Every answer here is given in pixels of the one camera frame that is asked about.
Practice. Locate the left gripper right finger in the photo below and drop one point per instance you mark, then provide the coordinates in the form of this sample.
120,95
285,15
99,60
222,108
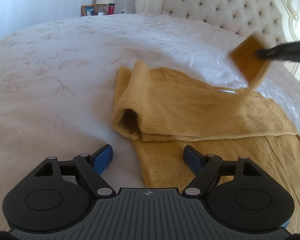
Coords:
208,169

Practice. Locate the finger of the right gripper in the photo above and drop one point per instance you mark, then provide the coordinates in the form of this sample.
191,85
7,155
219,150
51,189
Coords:
283,52

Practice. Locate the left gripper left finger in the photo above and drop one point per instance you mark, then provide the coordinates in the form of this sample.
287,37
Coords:
79,177

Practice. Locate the mustard yellow knit garment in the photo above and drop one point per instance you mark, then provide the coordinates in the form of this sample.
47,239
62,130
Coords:
162,110

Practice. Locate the tufted cream headboard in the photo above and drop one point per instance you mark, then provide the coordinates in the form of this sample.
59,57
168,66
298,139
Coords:
273,19

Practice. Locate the white floral bedspread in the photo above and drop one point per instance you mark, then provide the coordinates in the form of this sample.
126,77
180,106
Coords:
58,80

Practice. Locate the red bottle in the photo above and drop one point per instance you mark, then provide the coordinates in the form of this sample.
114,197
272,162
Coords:
111,8

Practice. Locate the wooden picture frame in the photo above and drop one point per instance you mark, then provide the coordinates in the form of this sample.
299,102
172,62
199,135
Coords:
88,10

